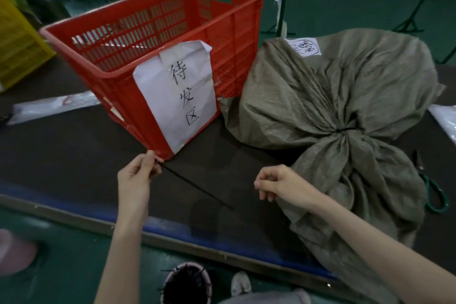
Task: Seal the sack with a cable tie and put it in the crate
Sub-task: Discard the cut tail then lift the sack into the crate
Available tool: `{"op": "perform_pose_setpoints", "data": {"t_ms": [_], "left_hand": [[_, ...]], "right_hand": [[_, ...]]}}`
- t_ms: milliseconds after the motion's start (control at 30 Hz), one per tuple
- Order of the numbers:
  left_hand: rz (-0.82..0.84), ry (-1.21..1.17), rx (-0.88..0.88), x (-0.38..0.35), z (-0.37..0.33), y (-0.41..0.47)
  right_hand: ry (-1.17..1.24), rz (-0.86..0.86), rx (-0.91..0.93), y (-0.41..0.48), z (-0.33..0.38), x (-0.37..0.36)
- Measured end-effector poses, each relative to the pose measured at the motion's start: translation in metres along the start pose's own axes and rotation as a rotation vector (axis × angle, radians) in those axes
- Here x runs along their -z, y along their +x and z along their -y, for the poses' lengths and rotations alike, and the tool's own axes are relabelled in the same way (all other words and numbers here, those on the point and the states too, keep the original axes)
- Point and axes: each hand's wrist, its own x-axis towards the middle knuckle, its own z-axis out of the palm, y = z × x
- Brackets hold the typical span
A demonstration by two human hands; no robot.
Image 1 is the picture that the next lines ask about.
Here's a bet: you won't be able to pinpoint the person's left forearm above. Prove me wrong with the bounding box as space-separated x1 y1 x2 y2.
93 214 150 304

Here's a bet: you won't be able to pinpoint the green-handled scissors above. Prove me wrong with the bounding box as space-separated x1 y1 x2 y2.
412 150 450 214

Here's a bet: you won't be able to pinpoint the flat clear plastic bag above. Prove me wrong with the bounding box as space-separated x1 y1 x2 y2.
7 90 101 126

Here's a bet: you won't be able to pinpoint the black round bin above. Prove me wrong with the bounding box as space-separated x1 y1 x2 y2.
159 261 214 304

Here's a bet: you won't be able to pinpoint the person's right hand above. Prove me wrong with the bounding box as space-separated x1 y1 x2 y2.
253 164 323 214

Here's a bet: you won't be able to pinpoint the person's left hand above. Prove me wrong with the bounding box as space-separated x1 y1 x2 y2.
117 150 164 221

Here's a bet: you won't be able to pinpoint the red plastic crate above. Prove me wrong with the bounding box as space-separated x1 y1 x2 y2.
39 0 266 161

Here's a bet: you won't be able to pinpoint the grey-green woven sack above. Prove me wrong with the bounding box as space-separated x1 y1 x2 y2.
220 28 446 304

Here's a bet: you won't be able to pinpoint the white label sticker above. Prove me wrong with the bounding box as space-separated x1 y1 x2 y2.
284 37 322 58

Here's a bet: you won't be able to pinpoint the white paper sign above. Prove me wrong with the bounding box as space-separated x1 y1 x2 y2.
133 40 219 155

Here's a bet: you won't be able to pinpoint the clear plastic bag of ties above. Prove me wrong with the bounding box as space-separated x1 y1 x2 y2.
427 103 456 146

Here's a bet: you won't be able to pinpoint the yellow plastic crate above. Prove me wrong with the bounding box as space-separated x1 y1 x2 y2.
0 0 57 94

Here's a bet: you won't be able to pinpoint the white shoe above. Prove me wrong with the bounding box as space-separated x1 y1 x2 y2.
230 271 253 297

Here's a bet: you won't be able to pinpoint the black cable tie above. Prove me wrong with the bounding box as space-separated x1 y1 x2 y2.
155 159 235 211

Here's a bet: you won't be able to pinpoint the person's right forearm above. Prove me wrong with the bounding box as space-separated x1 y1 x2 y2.
310 191 456 304

